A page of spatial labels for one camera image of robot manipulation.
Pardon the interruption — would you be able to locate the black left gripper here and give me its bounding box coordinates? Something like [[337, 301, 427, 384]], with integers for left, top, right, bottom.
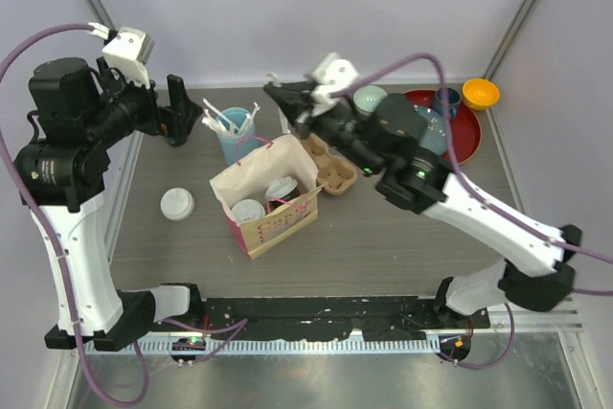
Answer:
[[84, 57, 201, 148]]

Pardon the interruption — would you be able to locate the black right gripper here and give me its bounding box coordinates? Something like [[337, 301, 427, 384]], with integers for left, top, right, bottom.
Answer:
[[264, 80, 383, 176]]

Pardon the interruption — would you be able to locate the pink kraft paper bag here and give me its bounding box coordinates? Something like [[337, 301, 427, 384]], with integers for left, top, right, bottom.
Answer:
[[210, 134, 321, 260]]

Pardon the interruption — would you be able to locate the brown cardboard cup carrier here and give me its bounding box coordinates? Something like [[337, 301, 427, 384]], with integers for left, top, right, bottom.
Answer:
[[301, 134, 357, 195]]

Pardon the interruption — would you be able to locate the black paper coffee cup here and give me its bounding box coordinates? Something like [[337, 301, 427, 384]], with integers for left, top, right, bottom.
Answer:
[[265, 186, 300, 206]]

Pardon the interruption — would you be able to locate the single white cup lid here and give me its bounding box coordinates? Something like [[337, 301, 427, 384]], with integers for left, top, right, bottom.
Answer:
[[231, 198, 266, 225]]

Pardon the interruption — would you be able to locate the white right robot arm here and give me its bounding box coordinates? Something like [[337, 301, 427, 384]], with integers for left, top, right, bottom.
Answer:
[[263, 81, 582, 328]]

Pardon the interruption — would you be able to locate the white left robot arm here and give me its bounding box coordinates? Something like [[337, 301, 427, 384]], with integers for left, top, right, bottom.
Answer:
[[14, 57, 205, 352]]

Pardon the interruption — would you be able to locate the light blue straw cup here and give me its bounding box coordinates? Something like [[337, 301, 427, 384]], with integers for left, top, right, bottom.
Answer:
[[216, 107, 260, 166]]

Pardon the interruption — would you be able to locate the mint green ceramic bowl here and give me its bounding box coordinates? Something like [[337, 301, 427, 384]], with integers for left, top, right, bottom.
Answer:
[[352, 85, 388, 116]]

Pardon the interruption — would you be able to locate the dark blue ceramic plate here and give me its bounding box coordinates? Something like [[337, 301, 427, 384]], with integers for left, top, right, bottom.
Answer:
[[414, 104, 447, 155]]

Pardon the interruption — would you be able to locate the dark blue ceramic mug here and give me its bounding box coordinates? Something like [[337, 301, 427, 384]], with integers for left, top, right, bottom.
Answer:
[[431, 87, 462, 120]]

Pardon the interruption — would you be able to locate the red round tray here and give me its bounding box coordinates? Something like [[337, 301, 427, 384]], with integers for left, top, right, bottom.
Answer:
[[404, 89, 482, 164]]

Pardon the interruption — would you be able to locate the orange bowl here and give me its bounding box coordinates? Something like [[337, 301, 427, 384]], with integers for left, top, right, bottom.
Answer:
[[462, 79, 500, 111]]

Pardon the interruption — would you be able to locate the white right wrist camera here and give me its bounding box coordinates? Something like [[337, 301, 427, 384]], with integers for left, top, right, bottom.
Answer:
[[306, 53, 359, 117]]

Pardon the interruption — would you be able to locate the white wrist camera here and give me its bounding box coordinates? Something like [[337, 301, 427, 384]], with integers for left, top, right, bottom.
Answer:
[[89, 22, 154, 89], [306, 53, 359, 117]]

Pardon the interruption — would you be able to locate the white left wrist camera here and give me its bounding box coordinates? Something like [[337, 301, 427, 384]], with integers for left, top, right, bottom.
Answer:
[[89, 22, 154, 89]]

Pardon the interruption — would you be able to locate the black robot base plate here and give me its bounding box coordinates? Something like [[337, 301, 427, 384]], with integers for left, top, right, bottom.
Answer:
[[178, 296, 490, 342]]

